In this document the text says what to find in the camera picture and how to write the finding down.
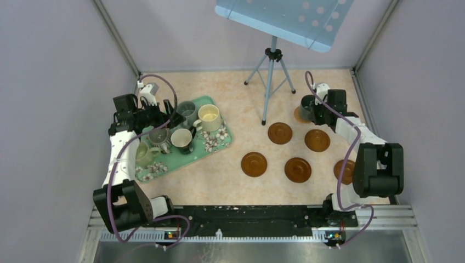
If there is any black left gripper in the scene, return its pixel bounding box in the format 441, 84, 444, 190
134, 99, 185, 129

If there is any dark grey cup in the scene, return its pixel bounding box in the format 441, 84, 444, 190
299, 95, 316, 123

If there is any light tan wooden coaster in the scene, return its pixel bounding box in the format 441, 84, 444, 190
293, 107, 311, 123

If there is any dark brown wooden coaster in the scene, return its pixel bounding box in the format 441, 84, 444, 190
241, 152, 268, 178

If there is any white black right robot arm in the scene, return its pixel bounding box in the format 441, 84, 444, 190
311, 88, 404, 226

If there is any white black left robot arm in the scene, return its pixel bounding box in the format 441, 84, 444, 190
93, 94, 183, 233

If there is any grey cup on tray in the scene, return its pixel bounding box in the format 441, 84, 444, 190
177, 101, 199, 129

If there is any white and black cup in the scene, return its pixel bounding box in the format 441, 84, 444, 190
171, 127, 197, 155

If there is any metallic grey cup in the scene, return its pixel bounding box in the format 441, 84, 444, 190
148, 128, 172, 154

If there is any cream cup with yellow inside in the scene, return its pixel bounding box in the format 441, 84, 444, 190
192, 104, 223, 132

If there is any pale green cup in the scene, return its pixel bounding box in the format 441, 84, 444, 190
135, 141, 161, 168

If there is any green floral serving tray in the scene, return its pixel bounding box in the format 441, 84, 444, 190
132, 95, 233, 184

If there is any blue music stand with tripod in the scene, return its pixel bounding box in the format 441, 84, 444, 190
214, 0, 353, 125

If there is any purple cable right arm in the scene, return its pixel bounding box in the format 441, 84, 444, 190
304, 71, 375, 250

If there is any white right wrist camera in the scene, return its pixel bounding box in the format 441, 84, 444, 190
314, 83, 330, 102

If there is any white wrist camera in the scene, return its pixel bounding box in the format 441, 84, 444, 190
137, 81, 159, 106
314, 83, 330, 102

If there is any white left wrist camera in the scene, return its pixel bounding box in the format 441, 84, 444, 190
137, 81, 159, 106

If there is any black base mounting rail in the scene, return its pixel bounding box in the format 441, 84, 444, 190
151, 205, 358, 237

